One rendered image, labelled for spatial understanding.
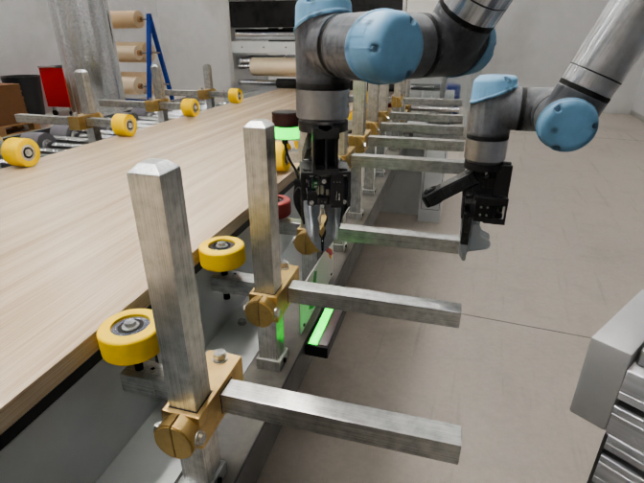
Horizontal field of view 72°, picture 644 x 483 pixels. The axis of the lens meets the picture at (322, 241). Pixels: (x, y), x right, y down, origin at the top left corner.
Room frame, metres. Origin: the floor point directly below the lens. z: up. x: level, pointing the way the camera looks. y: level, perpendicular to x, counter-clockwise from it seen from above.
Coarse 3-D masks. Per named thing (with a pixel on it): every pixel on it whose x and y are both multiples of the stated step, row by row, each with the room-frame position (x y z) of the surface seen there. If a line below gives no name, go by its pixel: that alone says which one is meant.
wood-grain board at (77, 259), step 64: (192, 128) 1.84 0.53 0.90; (0, 192) 1.03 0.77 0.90; (64, 192) 1.03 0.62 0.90; (128, 192) 1.03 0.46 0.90; (192, 192) 1.03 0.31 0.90; (0, 256) 0.68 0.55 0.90; (64, 256) 0.68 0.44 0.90; (128, 256) 0.68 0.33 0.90; (0, 320) 0.49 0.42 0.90; (64, 320) 0.49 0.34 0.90; (0, 384) 0.37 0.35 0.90
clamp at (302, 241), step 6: (324, 216) 0.94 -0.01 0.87; (300, 228) 0.87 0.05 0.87; (324, 228) 0.90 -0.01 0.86; (300, 234) 0.85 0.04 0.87; (306, 234) 0.85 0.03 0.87; (294, 240) 0.85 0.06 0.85; (300, 240) 0.85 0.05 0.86; (306, 240) 0.84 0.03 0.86; (300, 246) 0.85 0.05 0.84; (306, 246) 0.84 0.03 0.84; (312, 246) 0.84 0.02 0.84; (300, 252) 0.85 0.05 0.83; (306, 252) 0.84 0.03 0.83; (312, 252) 0.84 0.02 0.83
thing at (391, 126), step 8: (384, 128) 1.62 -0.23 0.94; (392, 128) 1.62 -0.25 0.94; (400, 128) 1.61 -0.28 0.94; (408, 128) 1.60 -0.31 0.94; (416, 128) 1.59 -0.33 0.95; (424, 128) 1.59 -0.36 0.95; (432, 128) 1.58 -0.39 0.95; (440, 128) 1.57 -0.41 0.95; (448, 128) 1.56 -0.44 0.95; (456, 128) 1.56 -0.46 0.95
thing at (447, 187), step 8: (456, 176) 0.86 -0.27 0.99; (464, 176) 0.83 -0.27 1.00; (472, 176) 0.82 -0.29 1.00; (440, 184) 0.87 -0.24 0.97; (448, 184) 0.83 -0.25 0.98; (456, 184) 0.83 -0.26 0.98; (464, 184) 0.83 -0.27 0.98; (472, 184) 0.82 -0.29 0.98; (424, 192) 0.86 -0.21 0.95; (432, 192) 0.84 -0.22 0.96; (440, 192) 0.84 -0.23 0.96; (448, 192) 0.83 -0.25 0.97; (456, 192) 0.83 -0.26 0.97; (424, 200) 0.85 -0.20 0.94; (432, 200) 0.84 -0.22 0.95; (440, 200) 0.83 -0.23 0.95
